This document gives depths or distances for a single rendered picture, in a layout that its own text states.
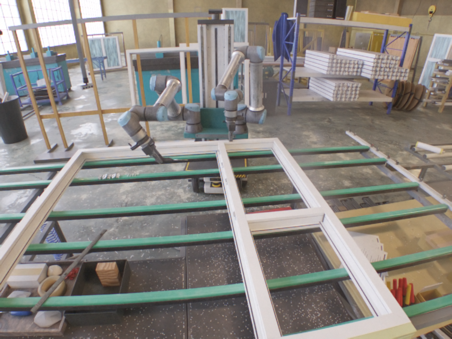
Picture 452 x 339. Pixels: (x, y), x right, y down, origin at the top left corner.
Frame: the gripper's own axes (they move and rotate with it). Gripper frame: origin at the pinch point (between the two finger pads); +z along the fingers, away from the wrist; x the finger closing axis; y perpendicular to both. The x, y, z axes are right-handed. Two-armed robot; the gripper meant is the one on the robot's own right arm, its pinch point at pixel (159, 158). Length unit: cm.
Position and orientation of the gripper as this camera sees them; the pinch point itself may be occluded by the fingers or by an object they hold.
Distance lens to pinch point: 160.8
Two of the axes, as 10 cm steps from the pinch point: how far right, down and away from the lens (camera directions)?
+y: 8.4, -5.2, -1.5
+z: 5.2, 7.0, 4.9
